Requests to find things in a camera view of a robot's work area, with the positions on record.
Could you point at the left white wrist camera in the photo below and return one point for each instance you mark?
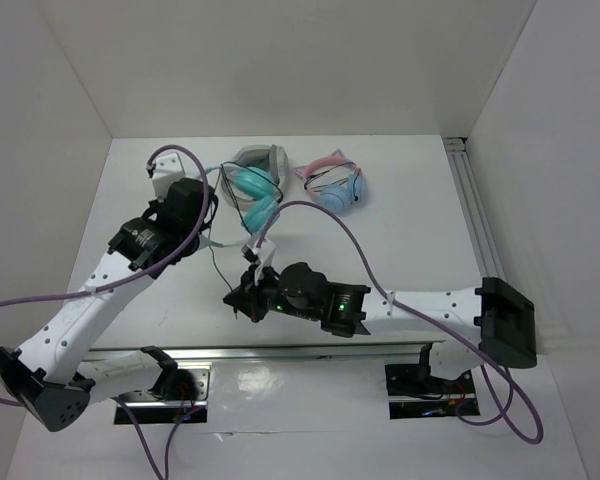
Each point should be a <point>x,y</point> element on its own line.
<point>164,170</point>

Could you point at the pink blue cat-ear headphones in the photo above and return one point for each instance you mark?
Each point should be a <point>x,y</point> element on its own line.
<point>337,195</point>

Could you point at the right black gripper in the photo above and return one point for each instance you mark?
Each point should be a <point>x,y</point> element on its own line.
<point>249,302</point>

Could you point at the aluminium front rail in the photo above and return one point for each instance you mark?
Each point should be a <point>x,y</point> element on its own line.
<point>310,352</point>

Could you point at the grey white headphones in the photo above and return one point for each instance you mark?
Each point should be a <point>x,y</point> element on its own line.
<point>272,158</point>

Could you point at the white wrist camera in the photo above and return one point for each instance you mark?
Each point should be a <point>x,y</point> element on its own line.
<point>259,251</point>
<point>164,170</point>

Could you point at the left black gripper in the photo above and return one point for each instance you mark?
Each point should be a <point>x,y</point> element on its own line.
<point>155,203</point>

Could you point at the aluminium side rail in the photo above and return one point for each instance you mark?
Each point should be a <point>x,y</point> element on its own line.
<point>482,239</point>

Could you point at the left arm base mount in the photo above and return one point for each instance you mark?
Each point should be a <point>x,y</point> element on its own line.
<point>180,392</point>

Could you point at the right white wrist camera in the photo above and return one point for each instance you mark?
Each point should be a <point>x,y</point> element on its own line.
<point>259,251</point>

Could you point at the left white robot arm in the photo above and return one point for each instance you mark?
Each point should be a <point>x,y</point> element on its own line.
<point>49,375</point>

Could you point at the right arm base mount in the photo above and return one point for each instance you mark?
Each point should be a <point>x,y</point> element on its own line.
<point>414,393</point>

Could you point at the teal cat-ear headphones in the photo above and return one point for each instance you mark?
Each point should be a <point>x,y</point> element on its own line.
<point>251,191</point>

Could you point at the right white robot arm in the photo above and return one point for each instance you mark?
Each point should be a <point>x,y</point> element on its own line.
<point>490,323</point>

